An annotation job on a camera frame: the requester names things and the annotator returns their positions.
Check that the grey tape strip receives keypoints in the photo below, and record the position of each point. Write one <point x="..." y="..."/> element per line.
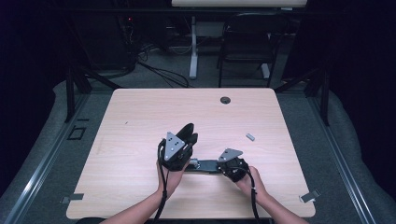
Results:
<point x="72" y="198"/>
<point x="309" y="196"/>

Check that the person's left hand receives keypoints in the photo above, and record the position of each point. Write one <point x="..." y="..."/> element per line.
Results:
<point x="171" y="180"/>

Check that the black chair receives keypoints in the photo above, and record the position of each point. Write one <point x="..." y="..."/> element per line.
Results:
<point x="249" y="46"/>

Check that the round black table grommet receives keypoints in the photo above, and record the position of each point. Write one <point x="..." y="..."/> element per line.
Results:
<point x="225" y="100"/>

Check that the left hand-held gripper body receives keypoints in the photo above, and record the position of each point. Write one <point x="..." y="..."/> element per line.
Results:
<point x="172" y="146"/>

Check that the grey staple strip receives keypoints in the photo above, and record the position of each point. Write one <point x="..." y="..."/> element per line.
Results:
<point x="250" y="137"/>

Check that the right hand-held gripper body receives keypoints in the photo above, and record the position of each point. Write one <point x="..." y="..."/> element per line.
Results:
<point x="235" y="169"/>

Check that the black stapler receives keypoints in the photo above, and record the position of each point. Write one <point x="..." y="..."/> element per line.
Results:
<point x="207" y="166"/>

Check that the black metal stand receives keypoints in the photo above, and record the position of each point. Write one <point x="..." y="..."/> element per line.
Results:
<point x="70" y="93"/>
<point x="324" y="96"/>

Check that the aluminium floor rail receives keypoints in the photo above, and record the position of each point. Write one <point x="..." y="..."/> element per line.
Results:
<point x="342" y="168"/>
<point x="43" y="161"/>

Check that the white desk leg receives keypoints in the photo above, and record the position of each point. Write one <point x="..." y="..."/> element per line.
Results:
<point x="193" y="46"/>

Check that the person's right hand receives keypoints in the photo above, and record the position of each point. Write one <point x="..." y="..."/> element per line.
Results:
<point x="255" y="186"/>

